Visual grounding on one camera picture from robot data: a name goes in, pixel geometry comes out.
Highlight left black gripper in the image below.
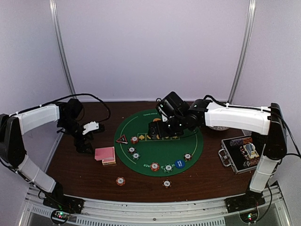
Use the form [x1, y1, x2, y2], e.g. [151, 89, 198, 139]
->
[59, 117, 95, 154]

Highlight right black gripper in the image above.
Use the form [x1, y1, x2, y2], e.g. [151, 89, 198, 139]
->
[148, 115, 186, 141]

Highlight red card deck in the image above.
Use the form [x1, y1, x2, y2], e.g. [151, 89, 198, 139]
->
[95, 147, 115, 161]

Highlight black red triangular dealer button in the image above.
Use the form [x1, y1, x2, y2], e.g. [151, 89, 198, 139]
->
[116, 134, 128, 144]

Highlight blue small blind button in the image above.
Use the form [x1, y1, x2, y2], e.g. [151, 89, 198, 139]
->
[174, 160, 185, 169]

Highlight red chips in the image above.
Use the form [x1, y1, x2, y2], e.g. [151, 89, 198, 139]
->
[131, 136, 139, 144]
[150, 162, 160, 172]

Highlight green chip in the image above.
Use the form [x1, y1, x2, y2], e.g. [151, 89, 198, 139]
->
[132, 153, 141, 160]
[163, 164, 173, 173]

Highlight orange poker chip stack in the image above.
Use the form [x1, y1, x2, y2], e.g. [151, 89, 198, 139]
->
[116, 177, 126, 186]

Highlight brown poker chip stack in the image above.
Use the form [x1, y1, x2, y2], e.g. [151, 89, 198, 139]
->
[162, 180, 172, 188]

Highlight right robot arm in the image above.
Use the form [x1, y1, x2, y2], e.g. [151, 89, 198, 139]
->
[148, 91, 291, 208]

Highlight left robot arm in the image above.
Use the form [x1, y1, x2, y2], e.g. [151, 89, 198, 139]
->
[0, 98, 94, 209]

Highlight card deck box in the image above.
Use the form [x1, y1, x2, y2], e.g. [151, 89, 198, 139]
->
[102, 156, 116, 166]

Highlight round green poker mat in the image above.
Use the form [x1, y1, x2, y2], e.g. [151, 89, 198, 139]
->
[114, 109, 204, 177]

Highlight patterned ceramic saucer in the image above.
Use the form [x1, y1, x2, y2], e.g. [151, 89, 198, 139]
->
[209, 126, 229, 131]

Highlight aluminium poker chip case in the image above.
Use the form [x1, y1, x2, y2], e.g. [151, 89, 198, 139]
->
[218, 135, 264, 174]

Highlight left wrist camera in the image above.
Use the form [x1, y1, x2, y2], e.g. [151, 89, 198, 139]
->
[82, 121, 105, 135]

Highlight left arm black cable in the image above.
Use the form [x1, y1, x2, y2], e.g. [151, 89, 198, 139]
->
[58, 93, 111, 123]

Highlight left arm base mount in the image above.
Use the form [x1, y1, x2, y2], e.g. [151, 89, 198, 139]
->
[43, 195, 85, 214]

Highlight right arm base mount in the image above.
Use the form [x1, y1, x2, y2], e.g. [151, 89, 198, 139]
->
[225, 194, 266, 213]

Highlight right aluminium frame post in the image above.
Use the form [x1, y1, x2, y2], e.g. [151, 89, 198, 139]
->
[228, 0, 257, 104]

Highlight aluminium frame post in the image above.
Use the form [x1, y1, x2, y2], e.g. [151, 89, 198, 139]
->
[228, 0, 257, 104]
[49, 0, 76, 95]

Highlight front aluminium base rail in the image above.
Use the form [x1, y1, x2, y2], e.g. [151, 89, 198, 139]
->
[18, 181, 292, 226]

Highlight left aluminium frame post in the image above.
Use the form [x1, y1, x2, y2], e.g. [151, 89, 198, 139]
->
[49, 0, 76, 95]

